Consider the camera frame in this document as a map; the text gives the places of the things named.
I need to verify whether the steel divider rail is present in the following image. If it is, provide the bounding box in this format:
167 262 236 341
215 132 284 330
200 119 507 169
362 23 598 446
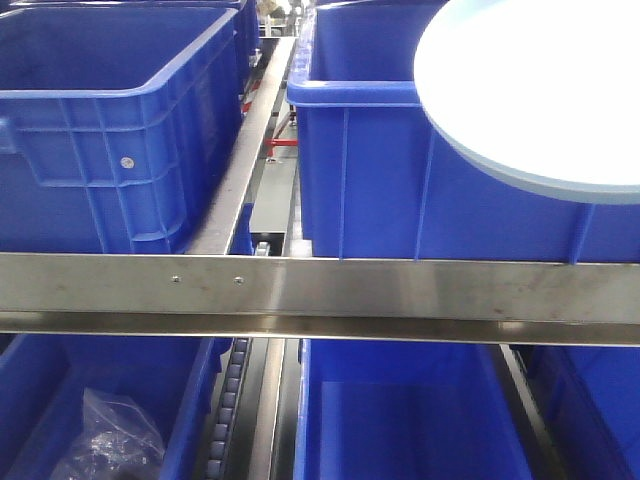
187 37 296 255

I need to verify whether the light blue plate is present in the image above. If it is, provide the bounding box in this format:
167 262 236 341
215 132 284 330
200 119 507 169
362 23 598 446
414 1 639 205

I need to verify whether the blue bin rear left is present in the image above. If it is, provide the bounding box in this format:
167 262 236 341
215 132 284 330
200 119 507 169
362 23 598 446
1 1 260 93

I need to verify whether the blue bin upper right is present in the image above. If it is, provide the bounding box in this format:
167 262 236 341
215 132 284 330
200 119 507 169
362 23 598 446
527 346 639 479

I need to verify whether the roller conveyor track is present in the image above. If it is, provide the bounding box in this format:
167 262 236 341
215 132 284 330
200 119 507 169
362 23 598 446
204 338 251 479

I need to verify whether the blue bin shelf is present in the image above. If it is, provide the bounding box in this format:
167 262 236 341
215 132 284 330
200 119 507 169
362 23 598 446
287 1 639 263
1 5 242 254

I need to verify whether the blue bin top shelf right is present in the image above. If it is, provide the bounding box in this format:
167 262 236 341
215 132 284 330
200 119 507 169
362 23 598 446
287 1 639 263

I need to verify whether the upper steel shelf rail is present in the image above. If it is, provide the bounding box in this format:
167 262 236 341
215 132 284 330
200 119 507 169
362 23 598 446
1 253 639 346

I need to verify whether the clear plastic bag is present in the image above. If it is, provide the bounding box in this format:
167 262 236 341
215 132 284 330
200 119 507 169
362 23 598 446
51 388 165 479

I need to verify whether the blue bin top shelf left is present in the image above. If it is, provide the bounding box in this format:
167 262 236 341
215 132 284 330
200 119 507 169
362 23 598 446
1 5 242 254

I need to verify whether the blue bin upper left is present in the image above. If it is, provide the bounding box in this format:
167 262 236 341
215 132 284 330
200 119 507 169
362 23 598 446
1 334 231 479

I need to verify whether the blue bin upper middle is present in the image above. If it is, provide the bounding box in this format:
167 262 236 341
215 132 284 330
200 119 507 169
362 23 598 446
293 339 533 479

